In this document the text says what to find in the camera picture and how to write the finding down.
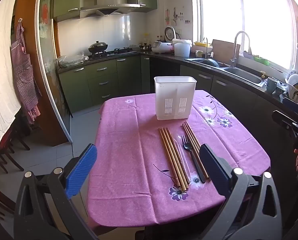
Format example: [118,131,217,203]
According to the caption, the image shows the steel range hood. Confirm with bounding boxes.
[79,0,141,18]

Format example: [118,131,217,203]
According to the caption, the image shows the black wok with lid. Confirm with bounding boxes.
[88,41,109,54]

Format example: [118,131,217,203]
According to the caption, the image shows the grey cup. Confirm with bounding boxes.
[266,77,278,94]

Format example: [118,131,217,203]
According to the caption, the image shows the white dish rack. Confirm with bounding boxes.
[285,79,298,100]

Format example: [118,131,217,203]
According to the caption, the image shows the green wall cabinets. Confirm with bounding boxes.
[53,0,157,22]

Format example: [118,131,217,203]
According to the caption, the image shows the white plastic utensil holder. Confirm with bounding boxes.
[154,76,197,121]

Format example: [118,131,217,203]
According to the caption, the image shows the purple floral tablecloth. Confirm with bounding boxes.
[85,90,272,230]

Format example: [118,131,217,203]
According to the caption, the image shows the clear plastic spoon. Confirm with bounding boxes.
[175,134,189,178]

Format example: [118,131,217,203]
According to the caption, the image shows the clear plastic bag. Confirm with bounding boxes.
[57,52,89,68]

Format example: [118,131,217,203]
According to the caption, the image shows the kitchen window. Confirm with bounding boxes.
[191,0,298,70]

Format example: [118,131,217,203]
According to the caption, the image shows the checkered apron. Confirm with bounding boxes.
[11,21,42,123]

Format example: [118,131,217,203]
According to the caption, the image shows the white rice cooker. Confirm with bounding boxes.
[151,41,174,54]

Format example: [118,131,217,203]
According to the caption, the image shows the round silver lid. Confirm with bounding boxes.
[165,26,176,42]

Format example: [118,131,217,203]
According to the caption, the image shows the tall steel faucet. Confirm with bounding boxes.
[230,31,252,68]

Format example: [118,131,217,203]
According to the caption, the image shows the white curtain cloth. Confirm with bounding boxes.
[0,0,23,160]

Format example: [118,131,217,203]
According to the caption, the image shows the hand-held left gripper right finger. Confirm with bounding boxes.
[200,144,282,240]

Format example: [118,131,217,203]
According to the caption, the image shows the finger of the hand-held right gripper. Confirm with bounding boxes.
[283,97,298,120]
[272,110,298,133]

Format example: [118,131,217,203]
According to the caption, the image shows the dark wok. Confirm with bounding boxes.
[200,58,221,68]

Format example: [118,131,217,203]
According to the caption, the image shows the wall hooks with utensils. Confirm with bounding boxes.
[165,7,191,25]

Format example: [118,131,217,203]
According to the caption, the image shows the plain wooden chopstick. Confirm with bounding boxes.
[182,124,193,143]
[186,122,202,155]
[187,121,209,179]
[167,127,191,183]
[184,123,198,153]
[164,127,189,190]

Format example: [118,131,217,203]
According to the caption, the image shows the black gas stove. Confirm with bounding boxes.
[89,47,138,59]

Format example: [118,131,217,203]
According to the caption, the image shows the white bucket with bag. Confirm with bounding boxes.
[173,39,192,57]

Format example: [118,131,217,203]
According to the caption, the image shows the white plate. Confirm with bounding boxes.
[288,74,298,93]

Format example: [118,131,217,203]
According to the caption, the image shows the green base cabinets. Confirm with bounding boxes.
[58,55,152,113]

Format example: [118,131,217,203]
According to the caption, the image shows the black kitchen countertop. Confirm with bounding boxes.
[57,50,298,110]

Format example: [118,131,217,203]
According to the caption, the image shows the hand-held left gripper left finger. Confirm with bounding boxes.
[14,144,99,240]

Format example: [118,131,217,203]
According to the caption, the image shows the dark wooden chairs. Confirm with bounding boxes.
[0,125,30,174]

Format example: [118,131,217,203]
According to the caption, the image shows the black plastic fork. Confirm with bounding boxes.
[181,135,206,183]

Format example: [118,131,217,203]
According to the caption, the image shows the small steel faucet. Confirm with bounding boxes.
[204,37,212,58]

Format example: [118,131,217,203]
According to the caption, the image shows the steel double sink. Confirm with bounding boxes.
[185,57,265,85]

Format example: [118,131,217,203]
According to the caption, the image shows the dark base cabinets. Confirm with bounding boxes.
[149,57,298,225]

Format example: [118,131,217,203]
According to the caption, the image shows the chopsticks inside holder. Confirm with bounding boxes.
[36,0,73,143]

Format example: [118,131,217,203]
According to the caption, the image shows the wooden cutting board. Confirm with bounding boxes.
[211,39,241,63]

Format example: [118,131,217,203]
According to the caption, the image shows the patterned wooden chopstick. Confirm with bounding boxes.
[159,128,178,180]
[161,128,184,189]

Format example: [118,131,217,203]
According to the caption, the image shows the green tray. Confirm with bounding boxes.
[253,55,271,66]

